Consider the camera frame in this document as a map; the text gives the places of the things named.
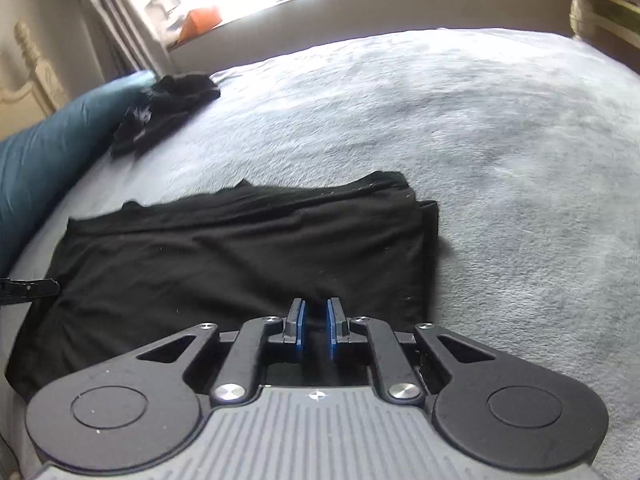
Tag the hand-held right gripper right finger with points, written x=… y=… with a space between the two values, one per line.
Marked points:
x=331 y=332

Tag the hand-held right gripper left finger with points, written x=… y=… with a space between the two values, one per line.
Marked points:
x=299 y=332

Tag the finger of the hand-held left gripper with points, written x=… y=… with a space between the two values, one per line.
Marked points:
x=27 y=290

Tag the black garment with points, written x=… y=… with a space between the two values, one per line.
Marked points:
x=225 y=260

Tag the pile of black clothes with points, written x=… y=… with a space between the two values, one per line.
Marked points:
x=165 y=105

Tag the blue duvet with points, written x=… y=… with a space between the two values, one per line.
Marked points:
x=50 y=160

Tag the cream carved headboard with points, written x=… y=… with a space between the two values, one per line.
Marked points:
x=35 y=80

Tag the grey fleece blanket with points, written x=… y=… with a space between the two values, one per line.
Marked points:
x=475 y=160

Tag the orange object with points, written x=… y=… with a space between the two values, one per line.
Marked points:
x=200 y=22

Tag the cream wooden desk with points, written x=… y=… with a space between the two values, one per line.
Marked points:
x=617 y=15

